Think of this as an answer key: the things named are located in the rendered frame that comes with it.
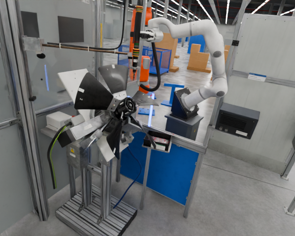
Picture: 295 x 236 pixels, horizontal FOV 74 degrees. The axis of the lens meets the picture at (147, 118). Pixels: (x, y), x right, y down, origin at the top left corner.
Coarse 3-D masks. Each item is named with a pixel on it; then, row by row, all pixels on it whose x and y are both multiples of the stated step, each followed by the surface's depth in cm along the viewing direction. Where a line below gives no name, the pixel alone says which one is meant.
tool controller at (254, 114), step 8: (224, 104) 145; (232, 104) 145; (224, 112) 140; (232, 112) 137; (240, 112) 137; (248, 112) 137; (256, 112) 137; (224, 120) 144; (232, 120) 140; (240, 120) 137; (248, 120) 134; (256, 120) 132; (216, 128) 151; (224, 128) 147; (232, 128) 144; (240, 128) 140; (248, 128) 137; (240, 136) 145; (248, 136) 141
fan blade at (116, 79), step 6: (102, 66) 140; (108, 66) 141; (120, 66) 144; (126, 66) 147; (102, 72) 139; (108, 72) 140; (114, 72) 140; (120, 72) 142; (126, 72) 144; (108, 78) 138; (114, 78) 139; (120, 78) 139; (126, 78) 141; (108, 84) 137; (114, 84) 137; (120, 84) 138; (126, 84) 139; (114, 90) 136; (120, 90) 136
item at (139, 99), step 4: (136, 92) 161; (140, 92) 162; (136, 96) 155; (140, 96) 156; (144, 96) 158; (136, 100) 149; (140, 100) 150; (144, 100) 152; (148, 100) 155; (152, 100) 158; (140, 104) 143; (144, 104) 146; (148, 104) 149; (152, 104) 152; (156, 104) 156
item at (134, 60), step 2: (138, 0) 113; (140, 0) 113; (142, 0) 114; (138, 2) 114; (140, 2) 113; (142, 2) 114; (138, 4) 114; (140, 4) 114; (142, 4) 114; (134, 56) 126; (136, 56) 126; (134, 58) 127; (136, 58) 127; (134, 60) 127; (136, 60) 127; (134, 62) 128; (136, 62) 128; (134, 64) 128; (136, 64) 129; (134, 66) 129; (136, 66) 130; (134, 70) 130; (134, 72) 131
